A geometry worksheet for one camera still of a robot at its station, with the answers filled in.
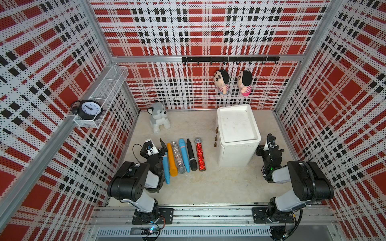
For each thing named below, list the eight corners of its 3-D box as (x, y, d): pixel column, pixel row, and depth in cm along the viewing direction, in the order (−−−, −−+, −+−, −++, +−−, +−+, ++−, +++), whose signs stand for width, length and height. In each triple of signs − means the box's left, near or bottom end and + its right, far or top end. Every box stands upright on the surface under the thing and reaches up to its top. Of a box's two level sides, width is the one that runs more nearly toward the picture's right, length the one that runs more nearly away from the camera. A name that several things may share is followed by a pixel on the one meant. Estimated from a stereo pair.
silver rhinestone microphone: (179, 174, 89) (178, 172, 86) (170, 145, 102) (169, 142, 100) (186, 172, 90) (186, 169, 87) (176, 143, 104) (176, 140, 101)
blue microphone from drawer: (186, 173, 90) (186, 171, 88) (178, 141, 105) (178, 139, 102) (192, 171, 90) (192, 169, 88) (184, 140, 105) (183, 138, 103)
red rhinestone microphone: (199, 171, 90) (198, 169, 87) (194, 140, 105) (194, 137, 102) (207, 170, 90) (207, 168, 88) (201, 139, 105) (201, 136, 103)
